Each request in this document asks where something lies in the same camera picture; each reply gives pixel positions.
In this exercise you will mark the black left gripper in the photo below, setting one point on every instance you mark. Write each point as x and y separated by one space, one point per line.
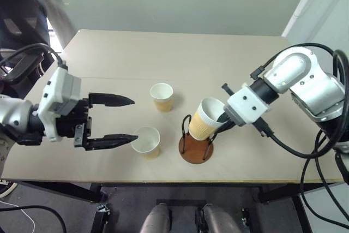
72 119

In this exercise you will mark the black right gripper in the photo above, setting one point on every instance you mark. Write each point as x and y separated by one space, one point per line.
227 89

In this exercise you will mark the yellow white paper cup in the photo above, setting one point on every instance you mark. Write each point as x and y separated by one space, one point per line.
203 124
162 99
147 141

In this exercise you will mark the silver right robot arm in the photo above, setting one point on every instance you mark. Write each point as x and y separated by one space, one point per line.
308 80

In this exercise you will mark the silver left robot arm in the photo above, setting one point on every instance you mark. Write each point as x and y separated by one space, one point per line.
15 113

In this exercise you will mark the grey rounded shape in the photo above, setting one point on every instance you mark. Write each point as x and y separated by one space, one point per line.
221 220
156 219

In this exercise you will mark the white object under table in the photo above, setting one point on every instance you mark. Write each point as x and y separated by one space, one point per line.
6 188

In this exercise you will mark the black office chair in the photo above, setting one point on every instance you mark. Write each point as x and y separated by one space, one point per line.
24 12

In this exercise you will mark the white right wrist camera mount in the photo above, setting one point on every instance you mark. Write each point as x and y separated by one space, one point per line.
246 103

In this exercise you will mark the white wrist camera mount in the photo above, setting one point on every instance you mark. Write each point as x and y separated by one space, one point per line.
61 85
246 103

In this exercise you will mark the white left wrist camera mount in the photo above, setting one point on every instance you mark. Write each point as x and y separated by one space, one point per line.
61 85

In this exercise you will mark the black metal table frame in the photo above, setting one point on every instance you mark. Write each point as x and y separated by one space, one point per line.
54 188

